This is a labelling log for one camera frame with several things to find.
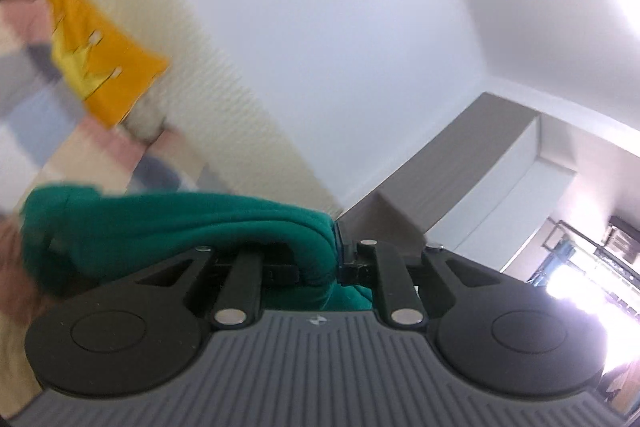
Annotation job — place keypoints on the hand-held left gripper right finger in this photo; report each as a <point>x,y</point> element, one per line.
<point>341,257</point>

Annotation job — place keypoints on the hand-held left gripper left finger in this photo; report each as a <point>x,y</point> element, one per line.
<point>245,277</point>

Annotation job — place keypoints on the green hoodie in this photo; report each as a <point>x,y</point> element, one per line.
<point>175,222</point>

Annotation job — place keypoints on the cream pillow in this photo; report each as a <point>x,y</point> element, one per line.
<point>145,117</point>

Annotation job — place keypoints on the cream quilted headboard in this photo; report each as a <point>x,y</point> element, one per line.
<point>200,72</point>

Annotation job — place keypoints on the blue curtain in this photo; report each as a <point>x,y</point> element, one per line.
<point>557,259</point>

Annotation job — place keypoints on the patchwork blanket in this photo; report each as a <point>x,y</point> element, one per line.
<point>45,127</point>

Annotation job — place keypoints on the yellow crown pillow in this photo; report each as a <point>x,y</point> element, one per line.
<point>100,52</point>

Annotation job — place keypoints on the grey wall cabinet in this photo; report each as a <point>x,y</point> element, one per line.
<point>450,167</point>

